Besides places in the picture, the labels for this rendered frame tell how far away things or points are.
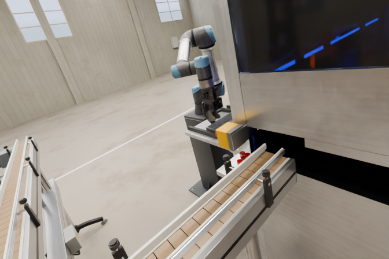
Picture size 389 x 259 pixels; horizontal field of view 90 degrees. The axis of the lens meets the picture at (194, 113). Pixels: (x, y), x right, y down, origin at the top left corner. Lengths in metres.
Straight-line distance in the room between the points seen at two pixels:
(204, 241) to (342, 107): 0.44
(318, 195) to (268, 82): 0.38
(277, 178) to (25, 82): 9.86
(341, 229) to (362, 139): 0.32
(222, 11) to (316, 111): 0.40
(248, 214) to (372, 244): 0.37
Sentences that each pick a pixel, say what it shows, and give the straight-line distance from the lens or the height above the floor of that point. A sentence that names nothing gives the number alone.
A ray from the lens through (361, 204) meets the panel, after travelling 0.71.
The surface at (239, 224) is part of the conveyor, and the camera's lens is 0.54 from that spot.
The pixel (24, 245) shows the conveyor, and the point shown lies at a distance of 0.80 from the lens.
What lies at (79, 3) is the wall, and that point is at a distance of 10.90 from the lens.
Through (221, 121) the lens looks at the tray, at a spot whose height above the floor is 0.89.
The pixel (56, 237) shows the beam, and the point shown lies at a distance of 1.45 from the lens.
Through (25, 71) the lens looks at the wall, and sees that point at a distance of 10.10.
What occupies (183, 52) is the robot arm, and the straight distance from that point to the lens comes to 1.20.
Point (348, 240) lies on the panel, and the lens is 0.83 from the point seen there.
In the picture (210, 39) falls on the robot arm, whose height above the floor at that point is 1.33.
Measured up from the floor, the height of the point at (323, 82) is 1.18.
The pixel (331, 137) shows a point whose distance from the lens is 0.61.
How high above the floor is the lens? 1.34
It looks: 19 degrees down
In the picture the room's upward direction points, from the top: 14 degrees counter-clockwise
